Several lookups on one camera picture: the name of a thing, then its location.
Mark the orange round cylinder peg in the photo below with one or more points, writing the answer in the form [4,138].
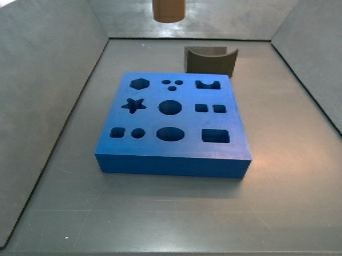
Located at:
[169,11]

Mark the dark grey curved holder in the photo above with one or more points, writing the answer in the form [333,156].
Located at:
[210,60]

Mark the blue shape sorter block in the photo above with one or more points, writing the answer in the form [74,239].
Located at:
[174,125]

